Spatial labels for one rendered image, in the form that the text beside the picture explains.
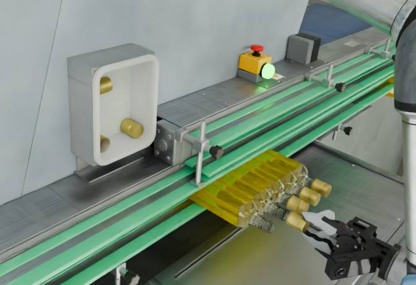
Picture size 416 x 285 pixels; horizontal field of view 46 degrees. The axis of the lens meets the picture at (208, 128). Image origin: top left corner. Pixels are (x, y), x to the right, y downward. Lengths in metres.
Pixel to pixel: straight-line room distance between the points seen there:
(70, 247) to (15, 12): 0.44
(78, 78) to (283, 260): 0.65
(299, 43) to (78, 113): 0.87
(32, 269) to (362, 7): 0.75
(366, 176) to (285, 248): 0.55
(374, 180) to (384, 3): 0.91
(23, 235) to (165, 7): 0.59
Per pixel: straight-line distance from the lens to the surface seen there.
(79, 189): 1.09
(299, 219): 1.14
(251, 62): 1.44
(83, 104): 1.02
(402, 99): 0.78
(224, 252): 1.23
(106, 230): 1.01
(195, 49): 1.30
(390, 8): 0.91
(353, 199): 1.59
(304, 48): 1.66
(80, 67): 1.00
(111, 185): 1.10
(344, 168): 1.74
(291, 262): 1.24
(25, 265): 0.96
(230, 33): 1.41
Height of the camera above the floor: 1.55
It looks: 33 degrees down
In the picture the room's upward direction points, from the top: 115 degrees clockwise
